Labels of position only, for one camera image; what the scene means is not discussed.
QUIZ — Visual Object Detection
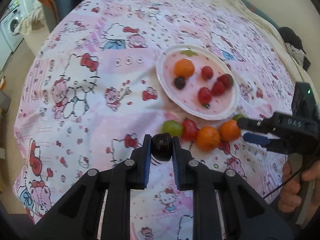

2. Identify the person's right hand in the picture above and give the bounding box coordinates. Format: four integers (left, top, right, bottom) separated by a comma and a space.
278, 160, 320, 218

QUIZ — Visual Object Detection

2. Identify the pink strawberry pattern plate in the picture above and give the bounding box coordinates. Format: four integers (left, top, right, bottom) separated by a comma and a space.
156, 44, 240, 121

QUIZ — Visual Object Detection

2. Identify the green grape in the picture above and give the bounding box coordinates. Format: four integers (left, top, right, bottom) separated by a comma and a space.
162, 120, 183, 137
232, 114, 246, 121

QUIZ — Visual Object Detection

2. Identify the red cherry tomato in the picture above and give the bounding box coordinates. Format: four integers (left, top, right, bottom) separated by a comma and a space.
181, 118, 199, 141
197, 87, 212, 105
201, 66, 214, 80

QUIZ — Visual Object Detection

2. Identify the white washing machine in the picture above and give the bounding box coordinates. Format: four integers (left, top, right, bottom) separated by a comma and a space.
1, 0, 23, 53

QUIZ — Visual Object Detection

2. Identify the cream floral blanket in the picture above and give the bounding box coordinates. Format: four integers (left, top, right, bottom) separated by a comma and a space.
117, 0, 320, 100

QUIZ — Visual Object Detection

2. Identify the orange mandarin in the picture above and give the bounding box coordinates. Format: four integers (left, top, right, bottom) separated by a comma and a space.
196, 126, 221, 152
219, 120, 241, 142
174, 59, 195, 79

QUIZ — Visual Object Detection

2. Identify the pink Hello Kitty bedsheet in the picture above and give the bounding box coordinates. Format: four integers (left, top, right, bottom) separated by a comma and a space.
14, 0, 294, 239

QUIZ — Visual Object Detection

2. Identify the black striped clothing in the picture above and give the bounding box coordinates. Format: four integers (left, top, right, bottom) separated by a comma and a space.
278, 27, 311, 72

